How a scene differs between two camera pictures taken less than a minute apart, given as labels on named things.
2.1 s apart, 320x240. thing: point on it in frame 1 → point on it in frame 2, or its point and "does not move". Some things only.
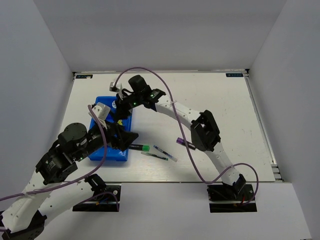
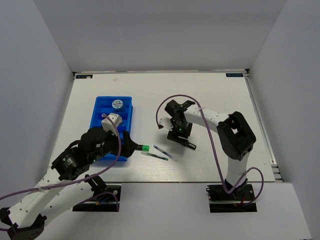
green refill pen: [154, 155] does not move
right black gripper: [122, 112] → [174, 134]
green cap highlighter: [145, 148] does not move
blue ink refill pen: [166, 154] does not move
